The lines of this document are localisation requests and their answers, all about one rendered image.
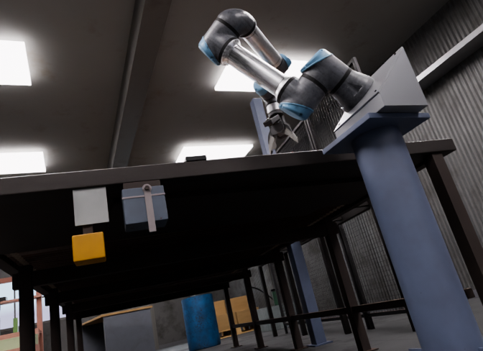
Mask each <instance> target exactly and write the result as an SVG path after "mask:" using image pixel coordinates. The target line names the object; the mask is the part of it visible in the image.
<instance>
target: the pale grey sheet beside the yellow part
mask: <svg viewBox="0 0 483 351"><path fill-rule="evenodd" d="M73 205H74V216H75V226H81V225H87V224H98V223H104V222H109V213H108V205H107V197H106V187H105V186H104V187H97V188H84V189H76V190H73Z"/></svg>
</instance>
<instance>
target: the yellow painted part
mask: <svg viewBox="0 0 483 351"><path fill-rule="evenodd" d="M72 246H73V262H74V263H75V265H76V266H82V265H90V264H94V263H102V262H106V251H105V242H104V233H103V232H95V233H93V225H92V224H87V225H83V234H80V235H75V236H72Z"/></svg>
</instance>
